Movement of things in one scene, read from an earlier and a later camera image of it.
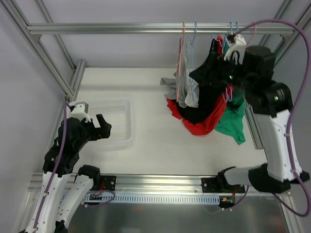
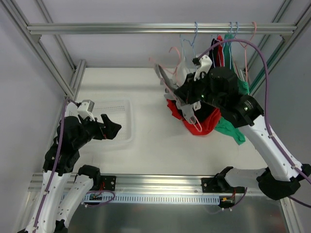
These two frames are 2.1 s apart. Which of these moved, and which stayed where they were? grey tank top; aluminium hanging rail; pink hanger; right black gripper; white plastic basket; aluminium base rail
Moved: pink hanger; grey tank top; right black gripper
Stayed: aluminium base rail; white plastic basket; aluminium hanging rail
